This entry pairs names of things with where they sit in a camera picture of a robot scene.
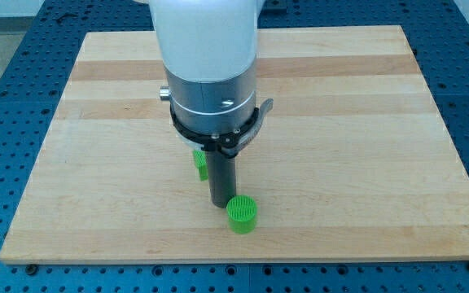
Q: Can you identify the green cylinder block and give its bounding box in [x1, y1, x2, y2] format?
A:
[226, 195, 258, 234]

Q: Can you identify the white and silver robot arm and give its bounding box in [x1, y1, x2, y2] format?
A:
[146, 0, 263, 134]

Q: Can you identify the black clamp ring with lever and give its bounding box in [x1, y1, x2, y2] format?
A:
[169, 98, 274, 160]

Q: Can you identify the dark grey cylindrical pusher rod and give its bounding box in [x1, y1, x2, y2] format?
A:
[205, 151, 237, 208]

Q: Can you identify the light wooden board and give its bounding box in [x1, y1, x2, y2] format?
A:
[0, 26, 469, 265]

